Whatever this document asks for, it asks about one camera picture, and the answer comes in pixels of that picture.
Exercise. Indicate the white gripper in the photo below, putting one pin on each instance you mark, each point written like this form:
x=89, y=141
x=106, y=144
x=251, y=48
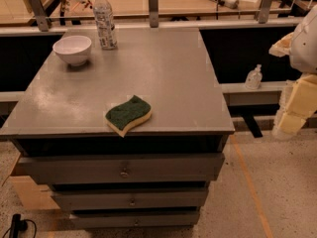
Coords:
x=305, y=49

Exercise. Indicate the green and yellow sponge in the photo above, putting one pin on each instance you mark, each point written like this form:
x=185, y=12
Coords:
x=128, y=115

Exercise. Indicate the white bowl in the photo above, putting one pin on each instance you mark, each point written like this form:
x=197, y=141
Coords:
x=74, y=50

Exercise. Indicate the clear hand sanitizer bottle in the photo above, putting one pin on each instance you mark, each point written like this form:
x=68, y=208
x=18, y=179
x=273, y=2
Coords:
x=254, y=78

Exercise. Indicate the grey metal railing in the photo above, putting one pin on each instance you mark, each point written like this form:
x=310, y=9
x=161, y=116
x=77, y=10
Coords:
x=200, y=13

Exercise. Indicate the middle grey drawer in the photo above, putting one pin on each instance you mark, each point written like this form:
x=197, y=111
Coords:
x=129, y=199

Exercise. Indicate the grey drawer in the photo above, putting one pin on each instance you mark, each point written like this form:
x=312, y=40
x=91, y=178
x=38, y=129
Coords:
x=129, y=199
x=122, y=168
x=151, y=218

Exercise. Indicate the grey drawer cabinet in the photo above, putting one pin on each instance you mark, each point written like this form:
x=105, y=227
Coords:
x=132, y=138

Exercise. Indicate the bottom grey drawer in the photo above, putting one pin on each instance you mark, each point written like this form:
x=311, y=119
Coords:
x=151, y=218

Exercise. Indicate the clear plastic water bottle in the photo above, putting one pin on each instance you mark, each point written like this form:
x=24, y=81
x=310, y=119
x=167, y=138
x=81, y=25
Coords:
x=104, y=19

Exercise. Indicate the top grey drawer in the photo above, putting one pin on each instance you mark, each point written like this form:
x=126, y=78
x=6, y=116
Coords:
x=122, y=168

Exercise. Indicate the cardboard box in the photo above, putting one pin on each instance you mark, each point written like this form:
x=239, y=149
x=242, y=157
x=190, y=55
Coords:
x=32, y=196

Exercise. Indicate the black power plug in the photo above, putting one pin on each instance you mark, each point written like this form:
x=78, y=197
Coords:
x=18, y=224

